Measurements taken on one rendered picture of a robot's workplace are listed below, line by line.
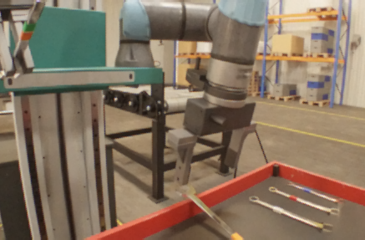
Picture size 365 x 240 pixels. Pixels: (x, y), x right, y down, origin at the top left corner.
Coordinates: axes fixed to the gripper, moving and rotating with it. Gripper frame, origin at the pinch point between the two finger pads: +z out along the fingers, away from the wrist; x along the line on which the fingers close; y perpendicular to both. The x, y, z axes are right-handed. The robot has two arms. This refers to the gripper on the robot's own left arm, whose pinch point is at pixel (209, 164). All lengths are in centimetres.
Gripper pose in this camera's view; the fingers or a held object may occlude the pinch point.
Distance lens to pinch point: 52.1
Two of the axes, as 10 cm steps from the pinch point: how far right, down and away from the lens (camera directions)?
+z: -1.5, 9.2, 3.7
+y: 5.9, 3.8, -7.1
